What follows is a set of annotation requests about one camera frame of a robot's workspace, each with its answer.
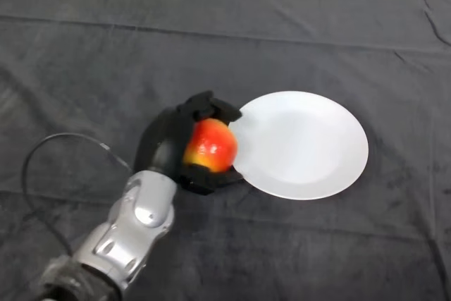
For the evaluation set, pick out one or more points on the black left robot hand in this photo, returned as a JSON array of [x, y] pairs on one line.
[[165, 139]]

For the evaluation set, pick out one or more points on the red yellow apple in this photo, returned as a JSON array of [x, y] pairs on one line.
[[211, 146]]

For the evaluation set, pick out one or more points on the white round plate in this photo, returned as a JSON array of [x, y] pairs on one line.
[[303, 146]]

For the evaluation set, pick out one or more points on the black table cloth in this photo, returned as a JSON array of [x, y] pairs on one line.
[[105, 68]]

